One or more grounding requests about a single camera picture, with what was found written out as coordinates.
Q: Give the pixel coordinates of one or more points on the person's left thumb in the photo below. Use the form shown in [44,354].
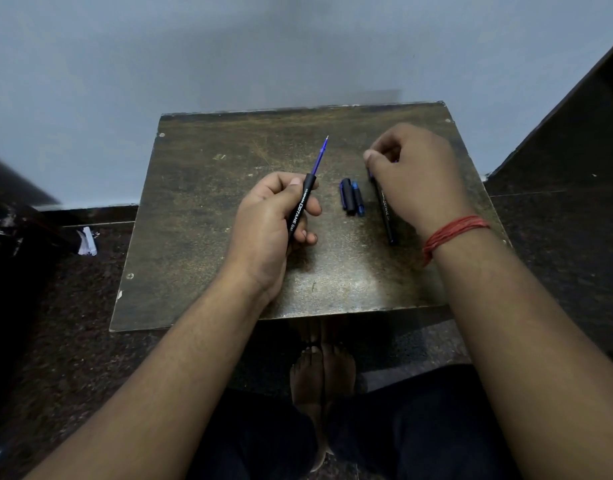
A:
[279,183]

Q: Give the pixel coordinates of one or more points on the black glossy object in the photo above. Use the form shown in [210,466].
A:
[21,222]

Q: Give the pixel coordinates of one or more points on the blue pen cap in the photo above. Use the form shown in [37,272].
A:
[358,198]

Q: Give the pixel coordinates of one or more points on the person's foot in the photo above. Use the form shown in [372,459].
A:
[306,389]
[339,367]

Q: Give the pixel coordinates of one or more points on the blue pen refill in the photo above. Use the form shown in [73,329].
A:
[319,155]

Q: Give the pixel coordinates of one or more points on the person's left foot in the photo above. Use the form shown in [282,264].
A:
[306,389]

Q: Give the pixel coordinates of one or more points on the person's right foot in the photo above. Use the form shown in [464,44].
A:
[339,367]

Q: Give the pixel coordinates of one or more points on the person's left forearm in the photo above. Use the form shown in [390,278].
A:
[176,384]

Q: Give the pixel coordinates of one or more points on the person's right hand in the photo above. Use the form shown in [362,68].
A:
[421,179]

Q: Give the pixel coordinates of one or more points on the white paper scrap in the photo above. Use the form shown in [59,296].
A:
[88,241]

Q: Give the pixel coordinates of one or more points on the black pen barrel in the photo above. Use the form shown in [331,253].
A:
[300,207]

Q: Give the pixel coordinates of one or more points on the black pen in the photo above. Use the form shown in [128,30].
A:
[388,222]

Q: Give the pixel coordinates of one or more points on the person's right forearm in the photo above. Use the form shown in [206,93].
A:
[526,354]

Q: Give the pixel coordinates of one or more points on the person's right thumb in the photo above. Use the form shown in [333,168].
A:
[375,158]

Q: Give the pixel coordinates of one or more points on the dark trousers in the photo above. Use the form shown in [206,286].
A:
[416,434]

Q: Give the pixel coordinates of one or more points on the black pen cap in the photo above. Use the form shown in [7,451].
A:
[347,194]

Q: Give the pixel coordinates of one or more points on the person's left hand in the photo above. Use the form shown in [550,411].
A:
[259,234]

